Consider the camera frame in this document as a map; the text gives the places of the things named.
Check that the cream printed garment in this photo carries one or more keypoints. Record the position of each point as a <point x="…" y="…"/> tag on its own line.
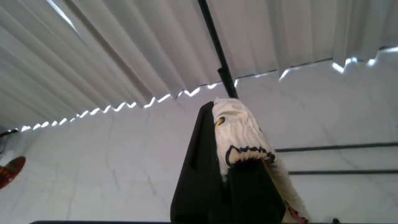
<point x="239" y="133"/>

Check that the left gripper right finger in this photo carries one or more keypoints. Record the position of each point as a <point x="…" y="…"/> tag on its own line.
<point x="255" y="196"/>

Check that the black clothes rack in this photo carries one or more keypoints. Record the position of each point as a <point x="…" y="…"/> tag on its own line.
<point x="217" y="46"/>

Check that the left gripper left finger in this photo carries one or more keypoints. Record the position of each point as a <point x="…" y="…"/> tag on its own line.
<point x="199" y="186"/>

